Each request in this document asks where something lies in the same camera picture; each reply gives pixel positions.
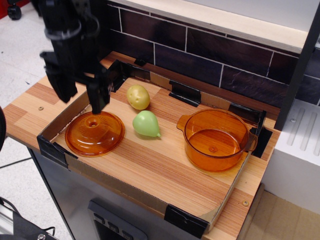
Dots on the white toy sink unit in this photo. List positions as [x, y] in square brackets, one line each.
[293, 172]

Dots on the dark grey right post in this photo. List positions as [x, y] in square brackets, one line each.
[299, 71]

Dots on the orange transparent pot lid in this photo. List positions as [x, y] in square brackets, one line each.
[93, 135]

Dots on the yellow toy potato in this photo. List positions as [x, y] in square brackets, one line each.
[138, 97]

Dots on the cardboard fence with black tape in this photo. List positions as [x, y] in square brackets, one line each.
[248, 172]

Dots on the dark wooden upright post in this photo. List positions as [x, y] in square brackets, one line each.
[99, 8]

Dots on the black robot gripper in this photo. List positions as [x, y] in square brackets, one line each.
[75, 59]

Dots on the orange transparent plastic pot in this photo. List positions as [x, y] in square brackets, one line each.
[215, 139]

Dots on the green toy pear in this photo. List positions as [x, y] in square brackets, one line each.
[145, 123]

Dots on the black caster wheel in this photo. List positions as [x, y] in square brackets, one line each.
[13, 10]

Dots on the grey toy oven front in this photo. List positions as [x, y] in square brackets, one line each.
[105, 215]

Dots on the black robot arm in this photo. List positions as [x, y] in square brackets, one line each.
[73, 31]

